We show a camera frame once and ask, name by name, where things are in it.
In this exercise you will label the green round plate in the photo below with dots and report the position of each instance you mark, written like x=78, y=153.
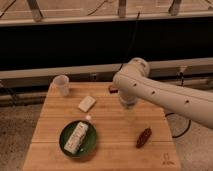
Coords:
x=88, y=144

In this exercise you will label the translucent plastic cup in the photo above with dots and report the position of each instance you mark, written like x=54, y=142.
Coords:
x=62, y=84

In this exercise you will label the brown rectangular block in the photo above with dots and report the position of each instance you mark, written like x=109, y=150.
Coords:
x=112, y=89

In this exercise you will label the white carton box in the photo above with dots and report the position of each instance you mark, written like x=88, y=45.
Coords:
x=76, y=138

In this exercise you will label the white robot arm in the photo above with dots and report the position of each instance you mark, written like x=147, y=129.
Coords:
x=132, y=82

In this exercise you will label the white soap bar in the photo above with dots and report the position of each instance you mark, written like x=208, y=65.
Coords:
x=86, y=103

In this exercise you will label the dark red chili pepper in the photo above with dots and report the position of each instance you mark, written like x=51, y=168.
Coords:
x=143, y=138

